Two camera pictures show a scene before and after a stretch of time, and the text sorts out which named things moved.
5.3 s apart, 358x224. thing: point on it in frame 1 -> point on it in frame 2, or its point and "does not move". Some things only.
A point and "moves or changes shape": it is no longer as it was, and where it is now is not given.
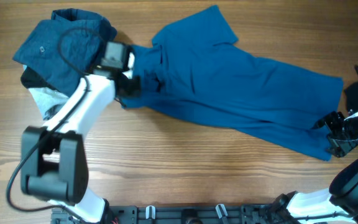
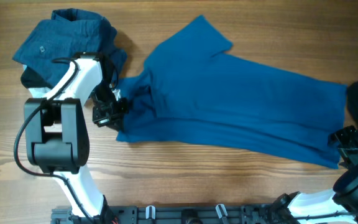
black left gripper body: (133, 89) -> (108, 109)
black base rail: (186, 214) does not move
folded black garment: (30, 79) does not move
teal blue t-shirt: (199, 71) moves or changes shape
